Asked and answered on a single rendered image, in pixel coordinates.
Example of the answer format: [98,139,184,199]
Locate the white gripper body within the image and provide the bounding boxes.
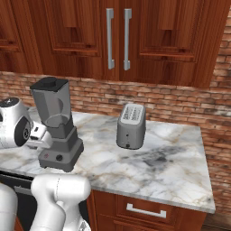
[25,131,54,150]

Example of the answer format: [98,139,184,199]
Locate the grey blender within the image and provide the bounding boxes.
[31,87,85,173]

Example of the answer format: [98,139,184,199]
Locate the black blender lid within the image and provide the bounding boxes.
[29,76,69,93]

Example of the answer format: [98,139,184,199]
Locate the black dishwasher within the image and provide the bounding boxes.
[0,171,91,231]

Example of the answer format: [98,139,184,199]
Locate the grey toaster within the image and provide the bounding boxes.
[115,103,147,151]

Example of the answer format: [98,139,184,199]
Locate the wooden cupboard door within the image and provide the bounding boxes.
[119,0,231,89]
[0,0,43,75]
[27,0,122,81]

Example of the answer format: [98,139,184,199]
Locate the wooden drawer front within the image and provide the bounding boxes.
[89,189,209,231]

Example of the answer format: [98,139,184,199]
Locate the silver drawer handle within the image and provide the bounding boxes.
[125,202,168,219]

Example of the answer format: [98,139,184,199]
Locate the silver cupboard door handle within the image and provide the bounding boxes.
[106,7,116,70]
[123,8,133,71]

